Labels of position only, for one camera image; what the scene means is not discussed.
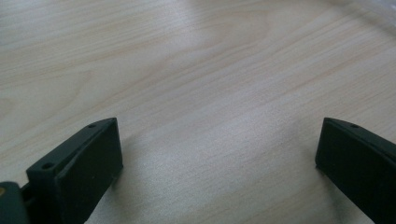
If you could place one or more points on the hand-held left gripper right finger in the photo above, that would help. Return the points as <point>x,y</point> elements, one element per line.
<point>358,161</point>

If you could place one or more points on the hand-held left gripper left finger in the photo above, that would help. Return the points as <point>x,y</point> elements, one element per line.
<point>81,168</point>

